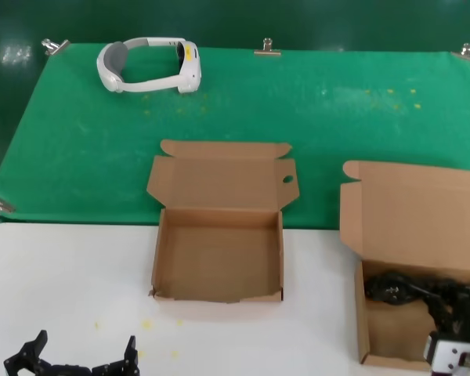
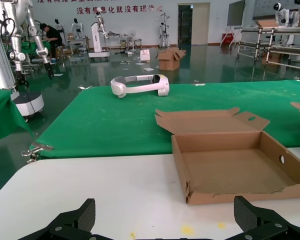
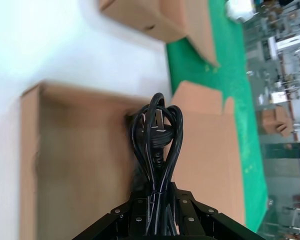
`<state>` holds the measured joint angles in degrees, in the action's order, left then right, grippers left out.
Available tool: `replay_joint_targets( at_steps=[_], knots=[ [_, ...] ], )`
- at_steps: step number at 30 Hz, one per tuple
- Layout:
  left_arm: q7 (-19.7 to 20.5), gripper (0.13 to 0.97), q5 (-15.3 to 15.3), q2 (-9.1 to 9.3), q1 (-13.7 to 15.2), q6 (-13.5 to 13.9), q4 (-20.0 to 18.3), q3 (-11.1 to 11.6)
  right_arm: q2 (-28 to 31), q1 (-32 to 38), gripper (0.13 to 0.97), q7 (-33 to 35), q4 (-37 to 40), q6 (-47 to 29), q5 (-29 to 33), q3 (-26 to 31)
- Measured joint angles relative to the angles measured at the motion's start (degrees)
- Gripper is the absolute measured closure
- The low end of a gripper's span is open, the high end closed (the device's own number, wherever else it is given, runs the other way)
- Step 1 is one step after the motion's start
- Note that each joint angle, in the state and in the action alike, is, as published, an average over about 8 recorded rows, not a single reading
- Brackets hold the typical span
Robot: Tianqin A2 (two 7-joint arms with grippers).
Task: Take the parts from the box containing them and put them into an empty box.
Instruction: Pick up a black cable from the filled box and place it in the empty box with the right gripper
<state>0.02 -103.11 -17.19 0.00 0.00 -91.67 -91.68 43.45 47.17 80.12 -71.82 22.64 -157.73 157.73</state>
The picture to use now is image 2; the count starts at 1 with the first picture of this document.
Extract beige door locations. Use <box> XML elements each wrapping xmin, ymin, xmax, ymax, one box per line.
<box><xmin>177</xmin><ymin>2</ymin><xmax>211</xmax><ymax>46</ymax></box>

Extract metal pipe rack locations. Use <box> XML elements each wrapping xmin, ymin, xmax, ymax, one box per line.
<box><xmin>236</xmin><ymin>26</ymin><xmax>300</xmax><ymax>75</ymax></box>

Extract person in black clothes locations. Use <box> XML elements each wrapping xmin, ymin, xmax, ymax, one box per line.
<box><xmin>39</xmin><ymin>23</ymin><xmax>64</xmax><ymax>60</ymax></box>

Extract white paper bag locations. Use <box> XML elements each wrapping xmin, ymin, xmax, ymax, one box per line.
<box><xmin>139</xmin><ymin>49</ymin><xmax>151</xmax><ymax>62</ymax></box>

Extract large open cardboard carton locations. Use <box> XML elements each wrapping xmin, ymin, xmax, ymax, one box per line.
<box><xmin>155</xmin><ymin>47</ymin><xmax>187</xmax><ymax>71</ymax></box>

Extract green cloth on side table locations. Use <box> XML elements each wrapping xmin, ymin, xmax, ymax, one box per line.
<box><xmin>0</xmin><ymin>88</ymin><xmax>35</xmax><ymax>143</ymax></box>

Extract white VR headset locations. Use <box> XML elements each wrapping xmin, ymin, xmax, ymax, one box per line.
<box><xmin>110</xmin><ymin>74</ymin><xmax>170</xmax><ymax>99</ymax></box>

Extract red box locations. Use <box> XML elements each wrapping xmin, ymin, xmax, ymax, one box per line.
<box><xmin>221</xmin><ymin>32</ymin><xmax>235</xmax><ymax>46</ymax></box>

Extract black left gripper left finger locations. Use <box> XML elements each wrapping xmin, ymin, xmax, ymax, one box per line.
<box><xmin>17</xmin><ymin>198</ymin><xmax>97</xmax><ymax>240</ymax></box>

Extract brown cardboard box with hole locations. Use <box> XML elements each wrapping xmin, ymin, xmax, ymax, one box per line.
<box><xmin>154</xmin><ymin>107</ymin><xmax>300</xmax><ymax>206</ymax></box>

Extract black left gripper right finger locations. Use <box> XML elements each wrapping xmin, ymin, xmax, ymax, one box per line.
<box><xmin>224</xmin><ymin>195</ymin><xmax>300</xmax><ymax>240</ymax></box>

